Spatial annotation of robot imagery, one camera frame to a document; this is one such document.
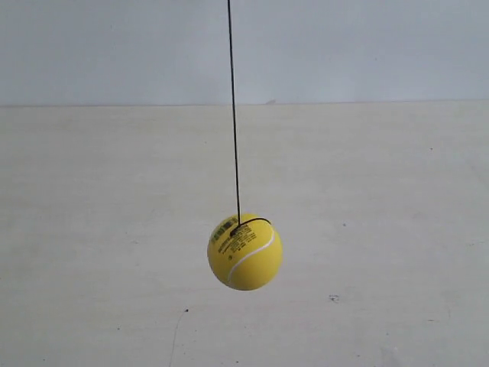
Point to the yellow tennis ball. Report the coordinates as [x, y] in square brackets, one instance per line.
[245, 252]

